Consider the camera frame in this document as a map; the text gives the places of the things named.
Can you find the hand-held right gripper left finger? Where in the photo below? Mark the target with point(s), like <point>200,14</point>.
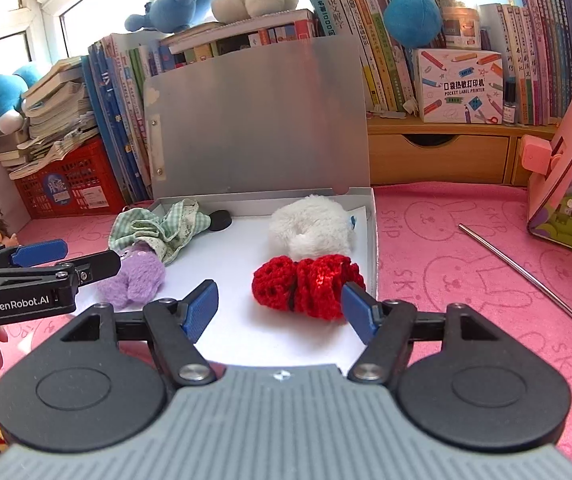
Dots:
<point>201,310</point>

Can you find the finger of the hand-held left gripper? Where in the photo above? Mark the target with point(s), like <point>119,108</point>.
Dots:
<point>41,252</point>
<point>96,266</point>

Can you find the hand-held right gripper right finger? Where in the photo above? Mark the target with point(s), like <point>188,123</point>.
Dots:
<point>358,317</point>

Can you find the purple plush toy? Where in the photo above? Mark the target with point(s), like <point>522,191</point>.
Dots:
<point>136,275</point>

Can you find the red crochet piece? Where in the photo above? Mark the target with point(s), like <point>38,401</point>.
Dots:
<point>306,280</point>

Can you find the grey file box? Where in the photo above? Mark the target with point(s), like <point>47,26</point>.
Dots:
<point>246,260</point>

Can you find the green checked cloth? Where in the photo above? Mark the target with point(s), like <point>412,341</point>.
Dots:
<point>166,230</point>

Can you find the black round puck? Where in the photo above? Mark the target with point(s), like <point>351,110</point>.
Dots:
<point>221,221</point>

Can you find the red plastic crate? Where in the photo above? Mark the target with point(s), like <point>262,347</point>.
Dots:
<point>81,180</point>

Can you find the pink printed tablecloth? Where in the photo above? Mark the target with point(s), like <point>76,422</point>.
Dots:
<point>466,285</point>

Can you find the stack of paper booklets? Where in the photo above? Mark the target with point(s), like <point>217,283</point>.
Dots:
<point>51,115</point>

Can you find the row of blue books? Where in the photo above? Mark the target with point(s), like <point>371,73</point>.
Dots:
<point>116,110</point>

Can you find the blue white plush toy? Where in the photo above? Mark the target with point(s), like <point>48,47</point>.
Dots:
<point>1,95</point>

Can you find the metal rod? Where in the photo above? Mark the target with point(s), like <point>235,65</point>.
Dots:
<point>531,280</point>

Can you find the wooden drawer organizer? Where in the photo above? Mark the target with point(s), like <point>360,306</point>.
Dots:
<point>441,155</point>

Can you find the white printed carton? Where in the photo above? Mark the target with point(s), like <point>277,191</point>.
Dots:
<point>458,85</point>

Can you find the small clear bottle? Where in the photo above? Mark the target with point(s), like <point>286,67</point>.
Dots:
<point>510,105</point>

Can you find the row of small books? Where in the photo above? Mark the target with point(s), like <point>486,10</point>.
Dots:
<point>246,40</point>

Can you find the blue elephant plush toy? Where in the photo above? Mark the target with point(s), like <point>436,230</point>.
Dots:
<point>176,0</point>

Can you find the row of colourful upright books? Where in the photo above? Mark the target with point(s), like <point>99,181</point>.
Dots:
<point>541,50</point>
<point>361,35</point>

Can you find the blue ball plush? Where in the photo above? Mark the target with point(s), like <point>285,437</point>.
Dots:
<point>411,15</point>

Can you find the beige round container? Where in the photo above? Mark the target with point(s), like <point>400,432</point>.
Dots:
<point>461,27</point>

